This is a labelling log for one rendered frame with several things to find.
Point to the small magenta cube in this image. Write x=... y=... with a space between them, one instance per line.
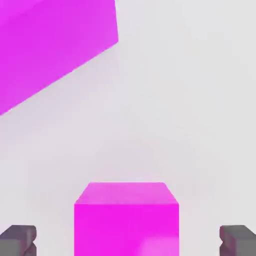
x=126 y=224

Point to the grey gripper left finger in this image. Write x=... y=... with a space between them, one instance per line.
x=16 y=242

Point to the large magenta box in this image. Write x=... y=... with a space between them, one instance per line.
x=50 y=44

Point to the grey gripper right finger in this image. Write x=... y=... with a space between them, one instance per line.
x=239 y=243

